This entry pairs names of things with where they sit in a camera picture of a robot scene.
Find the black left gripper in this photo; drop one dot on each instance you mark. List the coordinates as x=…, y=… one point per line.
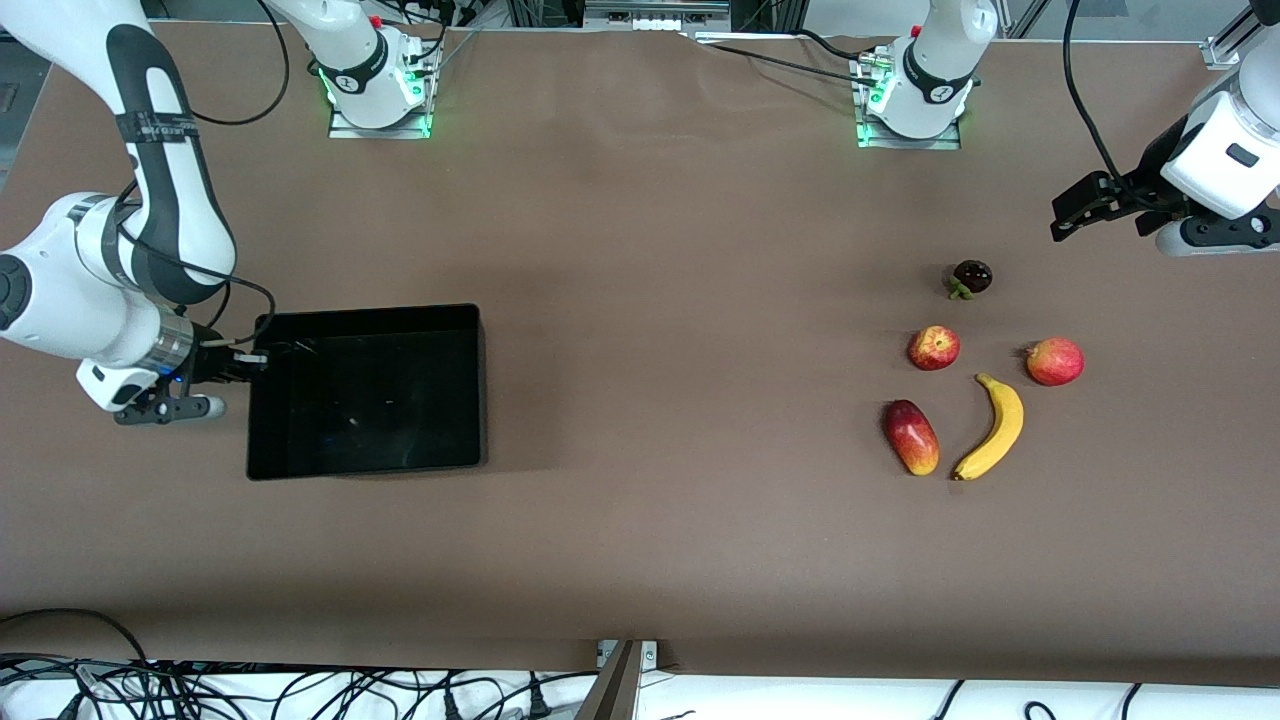
x=1152, y=170

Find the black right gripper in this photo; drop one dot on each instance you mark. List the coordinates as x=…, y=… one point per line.
x=208, y=362

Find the black plastic tray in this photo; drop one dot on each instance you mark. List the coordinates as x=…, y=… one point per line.
x=370, y=400

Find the red yellow striped apple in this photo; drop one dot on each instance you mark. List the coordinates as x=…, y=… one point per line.
x=933, y=348

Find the yellow banana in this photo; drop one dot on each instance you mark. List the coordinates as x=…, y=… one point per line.
x=1003, y=425

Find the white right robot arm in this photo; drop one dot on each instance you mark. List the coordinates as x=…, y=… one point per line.
x=170, y=200

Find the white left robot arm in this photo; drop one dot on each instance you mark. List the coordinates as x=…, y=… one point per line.
x=1225, y=140

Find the dark purple mangosteen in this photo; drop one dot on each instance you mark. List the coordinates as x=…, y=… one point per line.
x=972, y=275

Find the plain red apple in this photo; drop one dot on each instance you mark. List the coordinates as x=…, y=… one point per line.
x=1055, y=362

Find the aluminium profile bar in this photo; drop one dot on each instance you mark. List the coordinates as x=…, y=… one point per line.
x=1225, y=48

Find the red orange mango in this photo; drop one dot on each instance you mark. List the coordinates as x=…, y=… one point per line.
x=910, y=435

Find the brown table cover sheet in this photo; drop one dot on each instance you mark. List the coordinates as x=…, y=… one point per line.
x=650, y=250

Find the grey power strip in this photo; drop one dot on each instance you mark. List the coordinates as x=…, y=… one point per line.
x=655, y=12

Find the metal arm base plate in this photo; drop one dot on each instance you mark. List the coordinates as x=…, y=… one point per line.
x=900, y=144
x=345, y=130

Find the dark grey post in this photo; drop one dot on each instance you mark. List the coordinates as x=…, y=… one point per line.
x=615, y=690

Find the small metal bracket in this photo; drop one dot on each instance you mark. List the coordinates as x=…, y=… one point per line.
x=650, y=655

